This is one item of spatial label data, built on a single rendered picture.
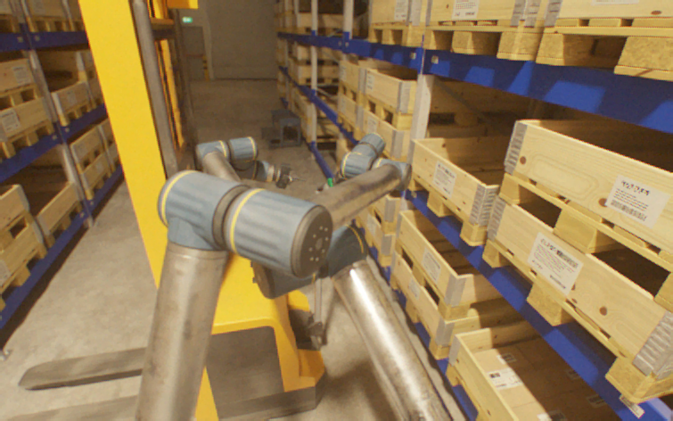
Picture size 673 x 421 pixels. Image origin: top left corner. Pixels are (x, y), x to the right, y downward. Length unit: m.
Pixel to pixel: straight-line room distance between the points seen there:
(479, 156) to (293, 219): 2.22
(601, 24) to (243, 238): 1.21
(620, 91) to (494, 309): 1.48
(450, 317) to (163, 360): 1.72
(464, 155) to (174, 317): 2.23
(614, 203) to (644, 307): 0.31
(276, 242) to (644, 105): 1.13
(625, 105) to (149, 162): 1.60
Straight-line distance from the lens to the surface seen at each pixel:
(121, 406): 2.70
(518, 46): 1.64
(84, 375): 2.98
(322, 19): 7.14
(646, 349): 1.38
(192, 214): 0.74
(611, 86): 1.42
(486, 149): 2.72
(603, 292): 1.41
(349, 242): 1.12
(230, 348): 1.92
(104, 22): 1.36
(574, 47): 1.53
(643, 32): 1.31
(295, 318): 2.38
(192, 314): 0.81
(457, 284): 2.06
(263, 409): 2.37
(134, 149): 1.42
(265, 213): 0.64
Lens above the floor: 2.15
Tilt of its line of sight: 28 degrees down
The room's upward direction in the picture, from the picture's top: 2 degrees clockwise
